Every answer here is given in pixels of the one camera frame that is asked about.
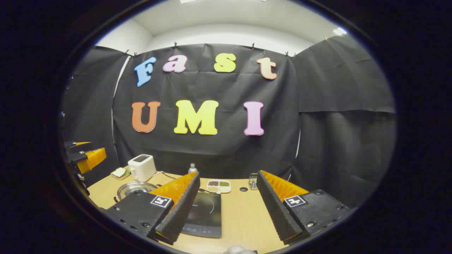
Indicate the pale rectangular sandwich plate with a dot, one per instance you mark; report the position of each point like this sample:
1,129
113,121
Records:
122,177

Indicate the sandwich with lettuce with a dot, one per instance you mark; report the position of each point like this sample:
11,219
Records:
119,172

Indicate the ceiling light panel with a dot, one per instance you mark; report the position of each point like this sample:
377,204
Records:
339,31
189,1

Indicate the white divided spice dish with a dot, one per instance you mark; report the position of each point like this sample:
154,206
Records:
219,186

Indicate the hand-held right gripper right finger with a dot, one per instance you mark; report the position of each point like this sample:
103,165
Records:
275,211

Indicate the black induction cooktop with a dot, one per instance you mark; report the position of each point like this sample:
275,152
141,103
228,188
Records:
204,215

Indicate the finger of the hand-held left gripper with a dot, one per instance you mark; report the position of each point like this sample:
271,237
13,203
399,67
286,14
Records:
79,145
92,158

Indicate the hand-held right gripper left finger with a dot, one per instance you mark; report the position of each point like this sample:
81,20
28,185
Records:
180,211

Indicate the silver printed metal bottle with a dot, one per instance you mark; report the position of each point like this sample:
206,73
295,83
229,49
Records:
192,169

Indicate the stainless steel pot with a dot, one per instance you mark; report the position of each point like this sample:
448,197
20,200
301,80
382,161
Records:
134,188

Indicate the white toaster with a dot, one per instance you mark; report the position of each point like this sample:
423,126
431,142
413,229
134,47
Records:
142,168

